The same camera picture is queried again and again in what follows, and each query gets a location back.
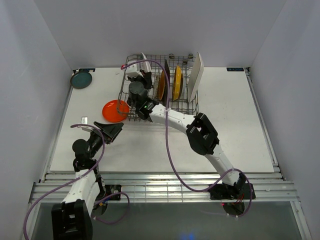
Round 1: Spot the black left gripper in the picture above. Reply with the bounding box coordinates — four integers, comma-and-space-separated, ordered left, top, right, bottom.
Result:
88, 121, 124, 159

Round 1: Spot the white plate striped rim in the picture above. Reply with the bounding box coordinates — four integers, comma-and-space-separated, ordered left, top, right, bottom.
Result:
141, 52, 152, 73

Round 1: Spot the speckled beige oval plate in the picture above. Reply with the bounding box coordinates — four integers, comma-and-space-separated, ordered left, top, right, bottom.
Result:
153, 75, 160, 100

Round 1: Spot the woven bamboo round plate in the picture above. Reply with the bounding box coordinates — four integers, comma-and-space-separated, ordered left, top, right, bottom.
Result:
157, 70, 166, 101

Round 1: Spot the green square glazed plate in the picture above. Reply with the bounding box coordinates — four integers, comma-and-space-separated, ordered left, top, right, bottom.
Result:
162, 60, 170, 106

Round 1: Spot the yellow polka dot plate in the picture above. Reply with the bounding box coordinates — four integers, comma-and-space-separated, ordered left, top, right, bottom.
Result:
172, 65, 183, 101

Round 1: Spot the white rectangular plate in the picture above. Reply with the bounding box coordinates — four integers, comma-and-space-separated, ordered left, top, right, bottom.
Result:
187, 52, 204, 103

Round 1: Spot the dark teal round plate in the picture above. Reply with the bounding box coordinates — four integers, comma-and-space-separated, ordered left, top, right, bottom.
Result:
70, 71, 93, 89

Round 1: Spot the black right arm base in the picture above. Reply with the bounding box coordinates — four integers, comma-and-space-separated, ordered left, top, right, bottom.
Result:
208, 183, 256, 200

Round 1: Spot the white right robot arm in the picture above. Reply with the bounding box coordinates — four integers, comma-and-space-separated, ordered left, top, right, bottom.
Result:
128, 75, 253, 200

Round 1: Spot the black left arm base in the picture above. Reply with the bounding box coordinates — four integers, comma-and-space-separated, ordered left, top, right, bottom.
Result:
104, 184, 122, 201

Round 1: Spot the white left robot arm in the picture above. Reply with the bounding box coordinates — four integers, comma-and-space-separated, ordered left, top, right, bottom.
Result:
51, 121, 124, 240

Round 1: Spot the orange round plate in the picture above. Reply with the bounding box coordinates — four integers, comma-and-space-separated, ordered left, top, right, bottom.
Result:
102, 99, 130, 123

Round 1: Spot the black label back left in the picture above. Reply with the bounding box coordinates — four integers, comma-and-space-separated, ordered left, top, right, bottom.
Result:
73, 68, 96, 74

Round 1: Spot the black xdof label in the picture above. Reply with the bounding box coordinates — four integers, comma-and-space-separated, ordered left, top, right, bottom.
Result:
226, 67, 245, 72

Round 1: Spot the grey wire dish rack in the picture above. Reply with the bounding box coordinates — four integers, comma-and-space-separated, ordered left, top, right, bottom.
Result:
118, 53, 199, 121

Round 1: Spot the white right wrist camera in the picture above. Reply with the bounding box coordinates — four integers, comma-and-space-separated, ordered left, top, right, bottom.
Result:
121, 60, 143, 81

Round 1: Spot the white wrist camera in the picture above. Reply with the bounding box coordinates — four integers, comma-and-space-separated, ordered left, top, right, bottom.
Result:
121, 60, 143, 81
78, 116, 93, 133

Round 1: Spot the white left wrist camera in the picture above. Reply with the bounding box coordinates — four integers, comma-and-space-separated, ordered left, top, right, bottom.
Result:
78, 116, 93, 133

